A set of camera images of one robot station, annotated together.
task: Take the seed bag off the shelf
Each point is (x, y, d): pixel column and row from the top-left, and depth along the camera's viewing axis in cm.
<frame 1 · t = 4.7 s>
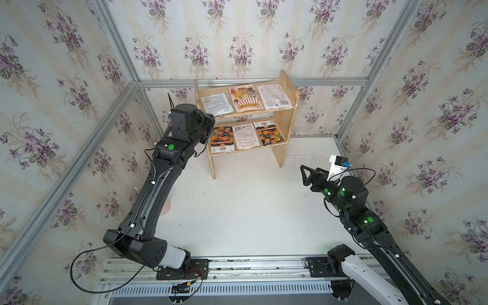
left hand: (217, 115, 67), fingers open
right hand: (311, 168, 70), fingers open
orange flower seed bag left: (222, 140, 92), point 21 cm above the table
white label seed bag middle: (245, 136, 94), point 21 cm above the table
orange flower seed bag right: (269, 134, 94), point 22 cm above the table

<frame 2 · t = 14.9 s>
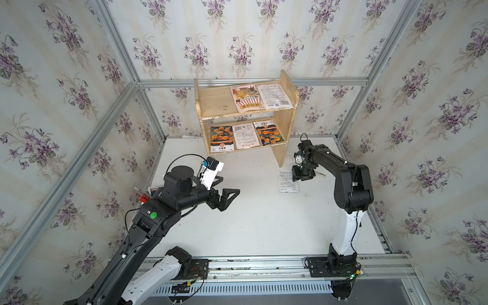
left hand: (232, 187, 62), fingers open
right hand: (300, 178, 98), fingers open
the named things where they were.

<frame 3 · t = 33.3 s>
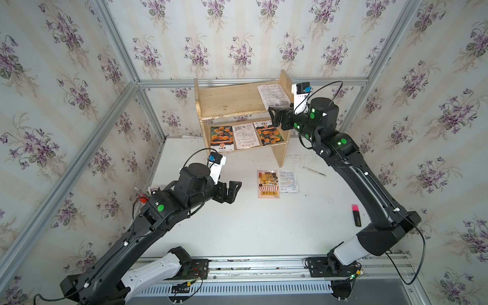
left hand: (234, 182, 63), fingers open
right hand: (283, 106, 65), fingers open
colourful popcorn seed bag: (268, 184, 100), on the table
the other named things where they were.

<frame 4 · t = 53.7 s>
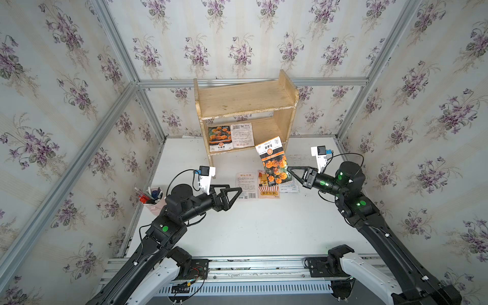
left hand: (237, 192, 63), fingers open
right hand: (290, 171, 65), fingers closed
orange flower seed bag right: (274, 160, 70), point 33 cm above the table
white barcode seed bag: (248, 182, 100), on the table
the other named things where they were.

